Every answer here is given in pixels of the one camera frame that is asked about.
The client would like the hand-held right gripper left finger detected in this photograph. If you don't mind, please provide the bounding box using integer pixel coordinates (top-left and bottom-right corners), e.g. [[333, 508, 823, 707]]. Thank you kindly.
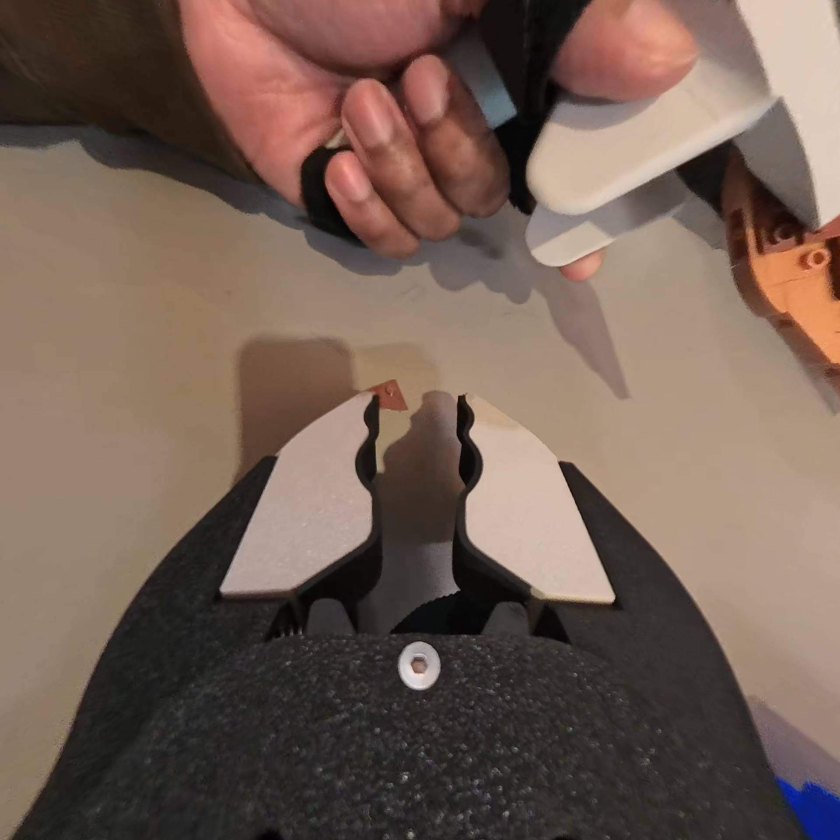
[[220, 392, 383, 601]]

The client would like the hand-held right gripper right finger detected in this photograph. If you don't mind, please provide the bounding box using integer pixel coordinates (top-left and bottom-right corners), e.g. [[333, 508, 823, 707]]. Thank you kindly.
[[453, 392, 618, 605]]

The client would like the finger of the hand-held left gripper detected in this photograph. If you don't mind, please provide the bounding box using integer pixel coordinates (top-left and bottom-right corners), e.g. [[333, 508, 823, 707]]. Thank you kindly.
[[735, 0, 840, 231]]

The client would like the small brown wedge plate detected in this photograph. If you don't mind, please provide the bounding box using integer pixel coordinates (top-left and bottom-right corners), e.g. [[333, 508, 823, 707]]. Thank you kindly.
[[367, 379, 409, 413]]

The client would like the orange toy brick model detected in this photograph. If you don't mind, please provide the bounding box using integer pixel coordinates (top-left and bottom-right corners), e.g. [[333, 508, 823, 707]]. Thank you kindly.
[[722, 157, 840, 388]]

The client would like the blue storage bin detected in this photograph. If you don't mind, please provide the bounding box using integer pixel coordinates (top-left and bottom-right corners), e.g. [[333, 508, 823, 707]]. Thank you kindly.
[[777, 777, 840, 840]]

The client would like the person's left forearm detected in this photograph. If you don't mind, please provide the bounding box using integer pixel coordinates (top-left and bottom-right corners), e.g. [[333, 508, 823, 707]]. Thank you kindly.
[[0, 0, 263, 185]]

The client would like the light grey desk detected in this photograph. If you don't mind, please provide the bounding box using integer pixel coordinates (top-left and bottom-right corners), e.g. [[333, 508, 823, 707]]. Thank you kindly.
[[0, 125, 840, 788]]

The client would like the person's left hand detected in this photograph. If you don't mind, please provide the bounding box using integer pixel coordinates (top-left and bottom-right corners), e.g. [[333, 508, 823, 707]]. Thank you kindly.
[[180, 0, 700, 283]]

